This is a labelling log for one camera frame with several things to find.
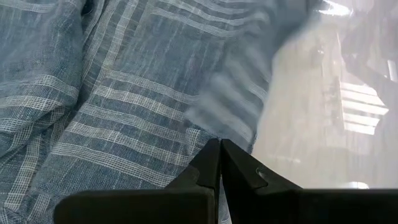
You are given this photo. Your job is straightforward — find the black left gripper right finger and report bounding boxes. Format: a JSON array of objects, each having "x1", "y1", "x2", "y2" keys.
[{"x1": 221, "y1": 139, "x2": 398, "y2": 224}]

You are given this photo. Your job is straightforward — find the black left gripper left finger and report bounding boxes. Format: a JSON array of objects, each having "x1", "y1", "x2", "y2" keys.
[{"x1": 54, "y1": 138, "x2": 221, "y2": 224}]

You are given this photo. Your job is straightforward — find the blue white striped shirt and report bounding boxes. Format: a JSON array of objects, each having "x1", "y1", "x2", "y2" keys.
[{"x1": 0, "y1": 0, "x2": 315, "y2": 224}]

